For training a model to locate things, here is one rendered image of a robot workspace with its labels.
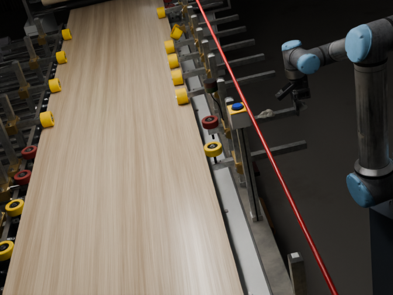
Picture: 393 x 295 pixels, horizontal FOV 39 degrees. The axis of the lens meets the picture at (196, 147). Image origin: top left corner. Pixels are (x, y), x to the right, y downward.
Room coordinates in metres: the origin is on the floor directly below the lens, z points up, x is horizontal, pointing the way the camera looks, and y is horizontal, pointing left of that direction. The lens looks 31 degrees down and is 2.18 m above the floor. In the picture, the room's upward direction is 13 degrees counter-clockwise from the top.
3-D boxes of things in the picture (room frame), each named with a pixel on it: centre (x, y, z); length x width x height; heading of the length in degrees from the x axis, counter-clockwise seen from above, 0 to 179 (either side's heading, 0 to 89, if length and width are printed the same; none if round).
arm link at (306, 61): (2.28, -0.56, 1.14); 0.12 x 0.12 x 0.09; 12
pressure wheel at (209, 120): (2.38, -0.09, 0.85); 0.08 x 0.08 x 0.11
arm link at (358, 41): (1.77, -0.65, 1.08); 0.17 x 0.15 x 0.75; 102
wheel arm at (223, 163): (2.14, -0.27, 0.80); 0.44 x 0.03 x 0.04; 91
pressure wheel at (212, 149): (2.13, -0.07, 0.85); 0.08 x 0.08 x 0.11
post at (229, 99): (2.10, -0.18, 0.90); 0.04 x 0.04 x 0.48; 1
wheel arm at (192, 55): (3.14, -0.22, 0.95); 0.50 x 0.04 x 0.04; 91
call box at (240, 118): (1.84, -0.18, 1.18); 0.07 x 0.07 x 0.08; 1
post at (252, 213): (1.83, -0.18, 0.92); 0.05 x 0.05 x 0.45; 1
